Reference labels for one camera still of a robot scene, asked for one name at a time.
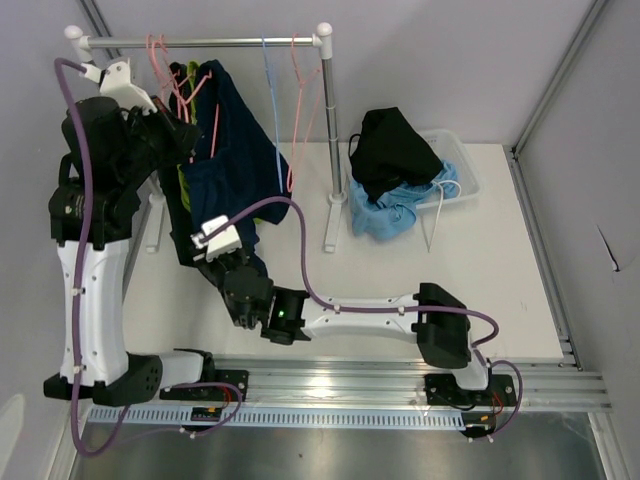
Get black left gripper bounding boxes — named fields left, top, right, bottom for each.
left=116, top=94, right=200, bottom=188

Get lime green shorts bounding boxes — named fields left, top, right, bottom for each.
left=180, top=60, right=279, bottom=229

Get navy blue shorts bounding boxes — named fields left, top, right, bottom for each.
left=173, top=60, right=289, bottom=288

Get dark teal shorts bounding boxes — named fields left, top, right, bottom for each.
left=158, top=62, right=195, bottom=268

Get pink hanger of teal shorts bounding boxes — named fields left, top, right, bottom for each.
left=145, top=34, right=171, bottom=98

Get light blue wire hanger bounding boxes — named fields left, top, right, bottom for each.
left=261, top=36, right=285, bottom=193

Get light blue shorts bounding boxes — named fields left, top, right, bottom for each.
left=349, top=160, right=462, bottom=244

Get black shorts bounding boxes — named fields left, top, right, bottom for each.
left=349, top=107, right=444, bottom=203

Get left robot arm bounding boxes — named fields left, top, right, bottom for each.
left=43, top=97, right=217, bottom=407

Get white clothes rack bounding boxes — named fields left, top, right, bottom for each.
left=64, top=22, right=347, bottom=253

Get white plastic mesh basket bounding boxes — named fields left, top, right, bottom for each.
left=349, top=127, right=470, bottom=224

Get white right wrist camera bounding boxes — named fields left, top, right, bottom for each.
left=191, top=215, right=242, bottom=262

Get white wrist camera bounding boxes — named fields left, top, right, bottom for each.
left=81, top=58, right=158, bottom=115
left=191, top=215, right=242, bottom=262

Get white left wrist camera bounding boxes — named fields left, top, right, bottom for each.
left=81, top=58, right=158, bottom=115

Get white slotted cable duct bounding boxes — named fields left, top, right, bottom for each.
left=87, top=405, right=464, bottom=431

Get pink empty wire hanger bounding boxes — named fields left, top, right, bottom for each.
left=286, top=33, right=321, bottom=193

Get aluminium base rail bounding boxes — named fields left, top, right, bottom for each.
left=215, top=356, right=612, bottom=412

